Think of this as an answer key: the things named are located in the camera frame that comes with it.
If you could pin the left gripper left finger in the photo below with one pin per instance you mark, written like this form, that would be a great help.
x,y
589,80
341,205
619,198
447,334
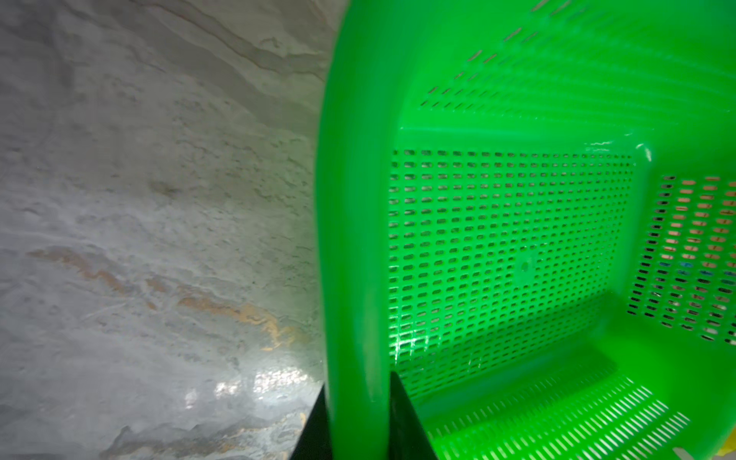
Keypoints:
x,y
314,443

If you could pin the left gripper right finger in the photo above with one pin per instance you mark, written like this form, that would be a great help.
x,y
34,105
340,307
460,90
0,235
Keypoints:
x,y
407,438

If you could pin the green plastic basket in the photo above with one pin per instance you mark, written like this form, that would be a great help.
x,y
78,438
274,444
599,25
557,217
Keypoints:
x,y
526,209

